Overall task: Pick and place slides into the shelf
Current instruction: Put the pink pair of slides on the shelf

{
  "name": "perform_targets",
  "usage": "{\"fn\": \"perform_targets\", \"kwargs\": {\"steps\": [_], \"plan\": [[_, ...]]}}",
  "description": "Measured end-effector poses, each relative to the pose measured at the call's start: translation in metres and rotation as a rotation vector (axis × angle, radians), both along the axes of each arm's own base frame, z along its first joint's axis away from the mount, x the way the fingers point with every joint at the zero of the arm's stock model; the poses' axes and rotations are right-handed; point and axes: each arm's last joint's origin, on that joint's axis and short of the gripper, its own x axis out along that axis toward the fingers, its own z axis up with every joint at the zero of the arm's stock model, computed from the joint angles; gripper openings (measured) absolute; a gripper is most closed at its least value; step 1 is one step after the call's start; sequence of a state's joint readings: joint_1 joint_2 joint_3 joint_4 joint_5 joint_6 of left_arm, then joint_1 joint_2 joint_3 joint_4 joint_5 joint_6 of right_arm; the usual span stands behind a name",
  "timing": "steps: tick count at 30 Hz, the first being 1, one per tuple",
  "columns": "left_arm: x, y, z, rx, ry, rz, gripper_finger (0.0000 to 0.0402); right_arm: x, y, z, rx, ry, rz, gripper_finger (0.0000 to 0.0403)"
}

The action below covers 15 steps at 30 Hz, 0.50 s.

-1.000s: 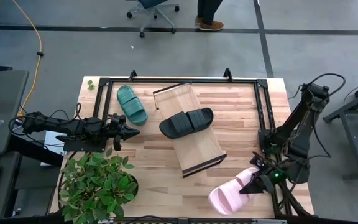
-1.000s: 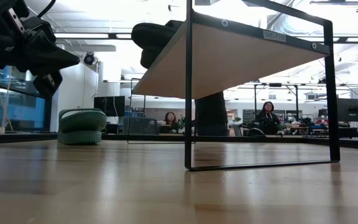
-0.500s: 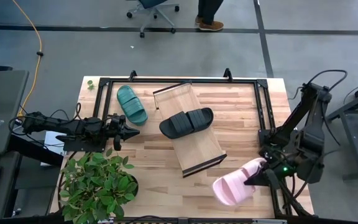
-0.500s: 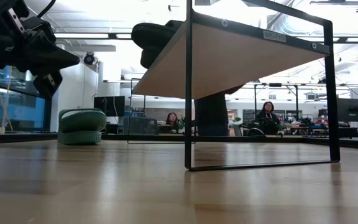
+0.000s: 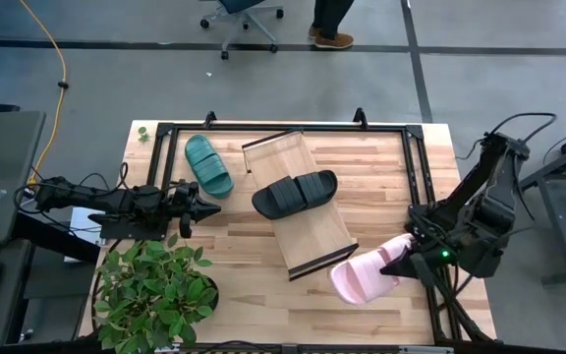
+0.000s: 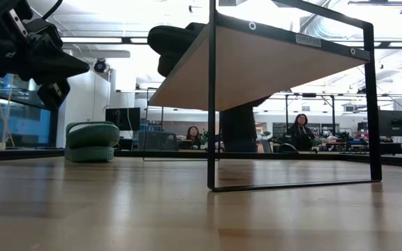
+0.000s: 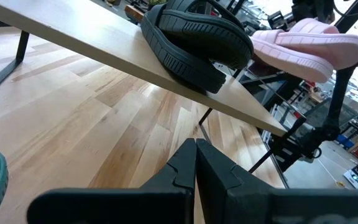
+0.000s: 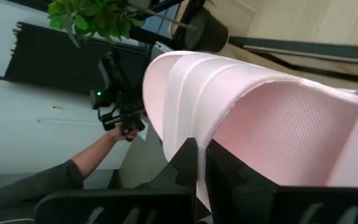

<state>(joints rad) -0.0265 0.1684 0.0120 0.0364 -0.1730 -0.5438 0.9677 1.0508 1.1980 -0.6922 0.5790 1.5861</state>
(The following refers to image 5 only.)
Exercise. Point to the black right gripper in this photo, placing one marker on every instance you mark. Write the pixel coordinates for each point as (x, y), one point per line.
(433, 260)

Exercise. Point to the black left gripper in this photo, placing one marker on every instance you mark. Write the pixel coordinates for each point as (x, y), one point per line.
(185, 201)

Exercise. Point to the teal rubber slide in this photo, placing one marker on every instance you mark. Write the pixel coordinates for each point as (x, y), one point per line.
(209, 167)

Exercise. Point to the pink rubber slide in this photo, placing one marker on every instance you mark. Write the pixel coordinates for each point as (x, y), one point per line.
(361, 275)

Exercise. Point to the black rubber slide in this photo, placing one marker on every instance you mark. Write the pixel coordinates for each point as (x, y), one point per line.
(288, 194)

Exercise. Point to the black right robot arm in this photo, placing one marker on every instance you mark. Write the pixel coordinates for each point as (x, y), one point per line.
(489, 196)

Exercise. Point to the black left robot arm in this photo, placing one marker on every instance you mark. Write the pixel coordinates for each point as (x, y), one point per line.
(116, 201)

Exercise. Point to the wooden shelf with black legs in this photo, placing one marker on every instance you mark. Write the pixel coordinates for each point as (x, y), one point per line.
(307, 236)

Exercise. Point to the green potted plant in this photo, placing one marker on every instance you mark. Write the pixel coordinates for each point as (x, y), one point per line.
(155, 290)

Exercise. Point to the small green leaf sprig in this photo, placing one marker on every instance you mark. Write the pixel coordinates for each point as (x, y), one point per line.
(143, 135)

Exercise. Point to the white paper sheet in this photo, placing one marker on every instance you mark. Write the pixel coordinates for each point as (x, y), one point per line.
(84, 221)

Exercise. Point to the blue office chair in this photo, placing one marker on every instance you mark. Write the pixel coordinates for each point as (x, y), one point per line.
(243, 15)

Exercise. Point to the person's brown shoe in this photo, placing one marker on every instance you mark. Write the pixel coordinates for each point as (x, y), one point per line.
(313, 32)
(334, 41)

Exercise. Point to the dark grey desk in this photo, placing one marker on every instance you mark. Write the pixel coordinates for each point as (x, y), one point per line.
(3, 157)

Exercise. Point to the person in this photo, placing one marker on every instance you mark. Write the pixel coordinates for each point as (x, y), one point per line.
(329, 15)

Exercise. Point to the black frame clamp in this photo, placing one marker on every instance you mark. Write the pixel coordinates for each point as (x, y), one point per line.
(360, 118)
(209, 119)

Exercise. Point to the black aluminium rig frame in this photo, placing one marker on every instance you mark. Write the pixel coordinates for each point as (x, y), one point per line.
(283, 128)

